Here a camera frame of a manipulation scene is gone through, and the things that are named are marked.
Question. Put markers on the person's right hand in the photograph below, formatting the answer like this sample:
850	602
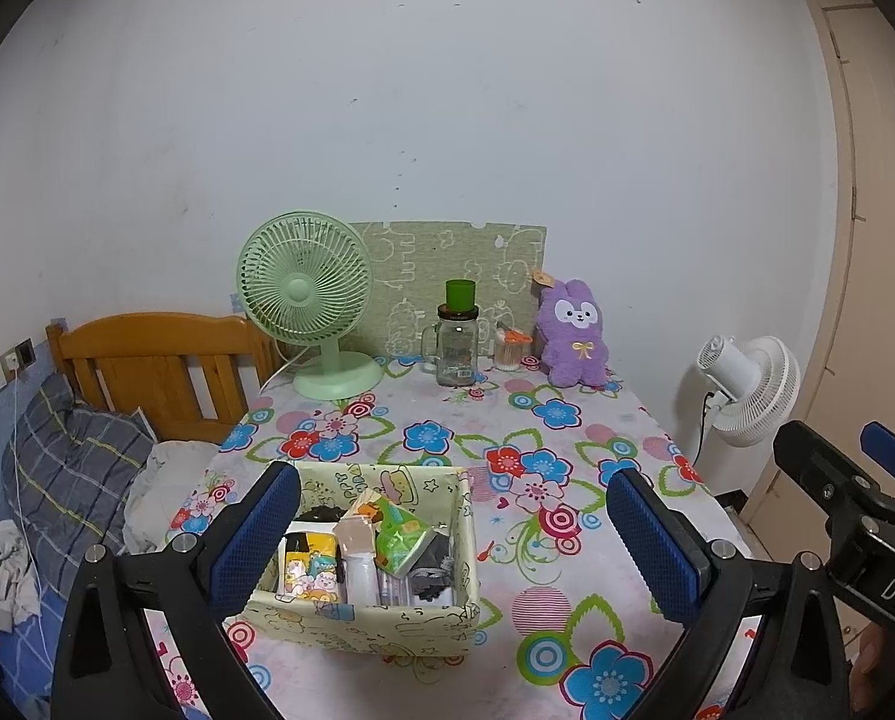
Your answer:
867	667

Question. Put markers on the purple plush bunny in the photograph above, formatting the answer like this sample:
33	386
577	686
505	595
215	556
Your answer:
575	337

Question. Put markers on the beige door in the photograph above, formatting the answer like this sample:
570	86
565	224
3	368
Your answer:
882	277

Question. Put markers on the yellow printed fabric storage box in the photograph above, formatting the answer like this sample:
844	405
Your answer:
357	630

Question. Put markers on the dark grey cloth bundle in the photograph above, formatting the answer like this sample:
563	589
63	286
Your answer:
432	566

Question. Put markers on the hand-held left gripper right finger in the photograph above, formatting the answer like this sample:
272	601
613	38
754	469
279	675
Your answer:
657	547

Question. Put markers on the wall power socket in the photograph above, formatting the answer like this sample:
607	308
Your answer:
18	358

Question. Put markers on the white standing fan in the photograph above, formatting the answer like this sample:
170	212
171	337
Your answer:
762	390

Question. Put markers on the glass jar mug green lid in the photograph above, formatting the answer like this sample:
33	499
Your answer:
456	352

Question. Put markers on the pink wet wipes pack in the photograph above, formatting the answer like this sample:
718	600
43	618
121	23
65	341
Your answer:
359	540

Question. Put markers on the blue bedsheet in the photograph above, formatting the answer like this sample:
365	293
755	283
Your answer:
19	675

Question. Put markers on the cartoon printed tissue pack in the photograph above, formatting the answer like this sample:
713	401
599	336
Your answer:
308	577

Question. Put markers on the grey plaid pillow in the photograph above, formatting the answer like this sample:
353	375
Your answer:
72	480

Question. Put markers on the white quilt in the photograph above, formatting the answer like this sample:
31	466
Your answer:
169	480

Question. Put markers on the green orange tissue pack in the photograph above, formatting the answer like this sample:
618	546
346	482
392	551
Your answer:
398	540

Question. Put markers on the green printed board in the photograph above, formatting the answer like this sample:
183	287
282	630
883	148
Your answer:
417	262

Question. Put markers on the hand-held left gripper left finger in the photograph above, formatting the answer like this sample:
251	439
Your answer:
256	540

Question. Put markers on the black cloth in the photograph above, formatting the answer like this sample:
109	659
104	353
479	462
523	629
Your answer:
316	516

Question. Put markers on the wooden bed headboard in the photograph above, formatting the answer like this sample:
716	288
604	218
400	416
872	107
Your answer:
162	360

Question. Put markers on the small clear jar orange lid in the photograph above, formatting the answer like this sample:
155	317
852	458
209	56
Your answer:
511	351

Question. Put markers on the green desk fan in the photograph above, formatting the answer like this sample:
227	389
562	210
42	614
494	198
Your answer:
301	289

